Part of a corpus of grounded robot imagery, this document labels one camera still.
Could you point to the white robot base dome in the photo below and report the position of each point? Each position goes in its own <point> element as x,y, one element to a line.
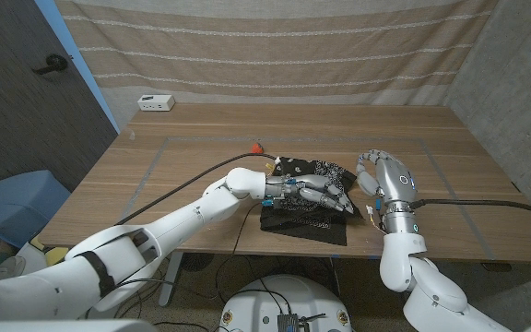
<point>293,295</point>

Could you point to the white table leg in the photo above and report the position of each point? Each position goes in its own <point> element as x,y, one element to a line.
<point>171,276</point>

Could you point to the dark round floor object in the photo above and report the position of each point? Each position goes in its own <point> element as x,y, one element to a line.
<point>197,262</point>

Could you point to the black paisley bandana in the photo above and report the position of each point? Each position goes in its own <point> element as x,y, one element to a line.
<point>302,226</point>

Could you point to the white power strip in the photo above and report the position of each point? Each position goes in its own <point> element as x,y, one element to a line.
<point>155,103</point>

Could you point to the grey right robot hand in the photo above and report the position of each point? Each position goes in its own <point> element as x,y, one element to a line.
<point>392,180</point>

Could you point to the red toy strawberry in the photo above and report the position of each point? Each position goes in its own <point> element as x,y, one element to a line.
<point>257,147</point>

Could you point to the blue door frame strip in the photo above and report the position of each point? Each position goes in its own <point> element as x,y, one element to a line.
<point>76,60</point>

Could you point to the black table foot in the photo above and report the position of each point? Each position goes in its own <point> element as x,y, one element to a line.
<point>496,267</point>

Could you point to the blue plastic bin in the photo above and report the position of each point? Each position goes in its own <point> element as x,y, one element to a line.
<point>16,203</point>

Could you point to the round gold emblem sticker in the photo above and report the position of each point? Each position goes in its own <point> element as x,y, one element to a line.
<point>227,318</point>
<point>343,318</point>

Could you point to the yellow floor item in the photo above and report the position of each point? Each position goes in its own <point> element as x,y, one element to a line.
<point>51,253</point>

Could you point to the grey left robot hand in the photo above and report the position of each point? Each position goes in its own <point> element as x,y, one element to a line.
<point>316,189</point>

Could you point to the small black electronics box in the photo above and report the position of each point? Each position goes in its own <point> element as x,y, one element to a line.
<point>287,323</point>

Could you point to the beige striped backdrop cloth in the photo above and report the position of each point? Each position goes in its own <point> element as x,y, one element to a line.
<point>270,46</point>

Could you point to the dark wood-grain door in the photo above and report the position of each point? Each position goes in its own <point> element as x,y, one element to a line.
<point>16,115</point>

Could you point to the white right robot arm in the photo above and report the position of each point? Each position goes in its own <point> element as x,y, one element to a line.
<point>431,295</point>

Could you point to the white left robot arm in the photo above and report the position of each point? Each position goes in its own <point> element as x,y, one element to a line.
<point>178,216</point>

